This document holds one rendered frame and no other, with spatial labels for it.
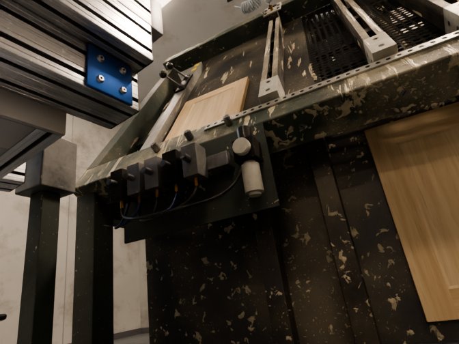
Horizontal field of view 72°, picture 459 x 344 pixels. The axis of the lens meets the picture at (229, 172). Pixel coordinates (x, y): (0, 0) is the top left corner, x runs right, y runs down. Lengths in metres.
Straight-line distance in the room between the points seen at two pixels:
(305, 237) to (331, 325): 0.26
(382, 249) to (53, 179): 0.99
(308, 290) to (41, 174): 0.86
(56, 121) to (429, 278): 0.93
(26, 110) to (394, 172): 0.91
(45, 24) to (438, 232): 0.98
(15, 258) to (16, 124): 4.17
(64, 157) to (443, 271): 1.14
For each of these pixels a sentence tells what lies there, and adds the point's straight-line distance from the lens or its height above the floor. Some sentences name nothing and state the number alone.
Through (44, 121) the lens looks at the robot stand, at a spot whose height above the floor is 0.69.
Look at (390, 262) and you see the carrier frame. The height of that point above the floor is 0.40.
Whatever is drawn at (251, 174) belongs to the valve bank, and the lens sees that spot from 0.77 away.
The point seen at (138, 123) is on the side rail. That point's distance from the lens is 1.61.
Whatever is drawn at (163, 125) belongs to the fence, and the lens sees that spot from 1.31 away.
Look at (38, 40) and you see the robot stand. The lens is 0.57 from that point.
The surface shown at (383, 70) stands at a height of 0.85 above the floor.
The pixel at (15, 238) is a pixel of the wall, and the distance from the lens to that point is 4.78.
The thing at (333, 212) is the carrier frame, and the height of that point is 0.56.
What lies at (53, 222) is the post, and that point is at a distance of 1.09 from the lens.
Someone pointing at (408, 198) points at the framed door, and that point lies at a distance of 1.02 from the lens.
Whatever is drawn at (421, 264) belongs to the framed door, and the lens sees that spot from 1.00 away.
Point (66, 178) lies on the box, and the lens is 1.12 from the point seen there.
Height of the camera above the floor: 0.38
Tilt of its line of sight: 21 degrees up
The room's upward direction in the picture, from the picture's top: 8 degrees counter-clockwise
